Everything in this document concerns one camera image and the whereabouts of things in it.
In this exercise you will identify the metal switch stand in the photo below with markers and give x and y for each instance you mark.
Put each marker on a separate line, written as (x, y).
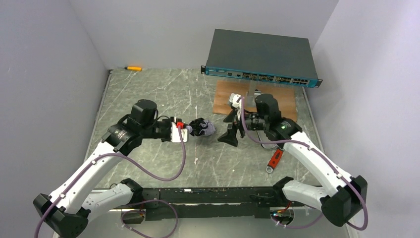
(252, 93)

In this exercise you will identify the orange utility knife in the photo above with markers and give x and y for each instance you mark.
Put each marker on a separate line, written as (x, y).
(133, 68)

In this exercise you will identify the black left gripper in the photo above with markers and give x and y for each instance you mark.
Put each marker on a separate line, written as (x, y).
(166, 130)

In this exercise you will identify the black umbrella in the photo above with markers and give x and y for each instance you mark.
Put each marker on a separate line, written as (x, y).
(201, 127)

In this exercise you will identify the aluminium frame rail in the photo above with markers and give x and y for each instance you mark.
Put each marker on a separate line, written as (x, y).
(74, 201)

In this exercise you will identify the plywood board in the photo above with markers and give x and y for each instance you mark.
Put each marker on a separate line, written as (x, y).
(284, 96)

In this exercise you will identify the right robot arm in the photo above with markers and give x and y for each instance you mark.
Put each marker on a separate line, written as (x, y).
(341, 197)

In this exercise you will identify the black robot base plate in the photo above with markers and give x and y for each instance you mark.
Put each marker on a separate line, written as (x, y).
(210, 202)

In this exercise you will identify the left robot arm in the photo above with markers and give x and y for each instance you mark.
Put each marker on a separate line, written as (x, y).
(116, 144)

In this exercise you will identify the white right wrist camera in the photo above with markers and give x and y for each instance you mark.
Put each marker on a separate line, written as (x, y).
(235, 101)

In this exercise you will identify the red handled adjustable wrench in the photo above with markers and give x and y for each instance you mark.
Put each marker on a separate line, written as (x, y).
(274, 161)

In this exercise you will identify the grey network switch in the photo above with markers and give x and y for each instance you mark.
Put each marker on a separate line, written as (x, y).
(261, 58)

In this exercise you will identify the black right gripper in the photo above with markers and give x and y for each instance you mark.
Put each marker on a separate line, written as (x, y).
(236, 119)

